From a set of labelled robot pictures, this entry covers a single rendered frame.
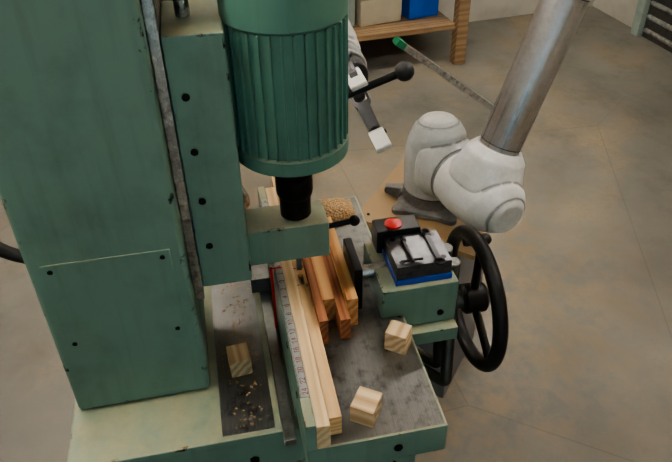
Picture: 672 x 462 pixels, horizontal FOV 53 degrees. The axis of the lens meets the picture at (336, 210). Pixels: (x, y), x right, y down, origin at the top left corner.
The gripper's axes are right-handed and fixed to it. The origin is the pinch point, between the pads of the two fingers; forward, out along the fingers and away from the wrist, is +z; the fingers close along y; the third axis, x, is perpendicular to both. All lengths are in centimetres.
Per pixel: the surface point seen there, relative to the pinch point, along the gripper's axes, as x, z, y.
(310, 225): -16.8, 17.2, -3.7
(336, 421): -23, 45, -16
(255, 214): -24.7, 12.5, -0.5
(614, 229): 81, -91, -153
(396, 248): -5.5, 18.0, -15.2
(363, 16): 33, -273, -100
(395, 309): -10.0, 24.1, -22.4
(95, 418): -63, 26, -15
